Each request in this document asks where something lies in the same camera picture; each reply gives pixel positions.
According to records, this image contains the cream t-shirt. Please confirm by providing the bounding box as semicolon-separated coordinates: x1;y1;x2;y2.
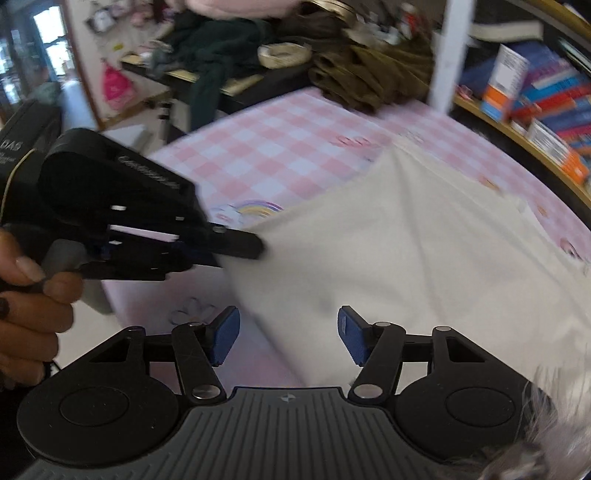
222;137;590;389

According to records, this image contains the person left hand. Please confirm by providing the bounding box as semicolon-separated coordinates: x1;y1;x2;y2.
1;230;83;388

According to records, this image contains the pink checkered table mat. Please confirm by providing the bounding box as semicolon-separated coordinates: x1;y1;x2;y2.
105;89;590;386

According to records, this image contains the brown velvet cloth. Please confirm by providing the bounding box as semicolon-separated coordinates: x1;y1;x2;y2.
308;36;435;115

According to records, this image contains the brass bowl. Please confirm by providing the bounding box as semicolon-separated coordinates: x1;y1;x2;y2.
311;0;356;21

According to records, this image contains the flat white orange box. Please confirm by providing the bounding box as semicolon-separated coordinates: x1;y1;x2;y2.
526;119;590;186

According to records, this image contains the tall white orange box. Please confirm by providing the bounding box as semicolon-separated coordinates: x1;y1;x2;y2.
481;45;529;122

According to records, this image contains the row of colourful books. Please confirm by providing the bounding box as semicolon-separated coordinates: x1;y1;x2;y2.
457;41;590;161

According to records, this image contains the white wooden bookshelf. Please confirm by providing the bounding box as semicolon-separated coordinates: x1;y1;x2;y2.
450;1;590;221

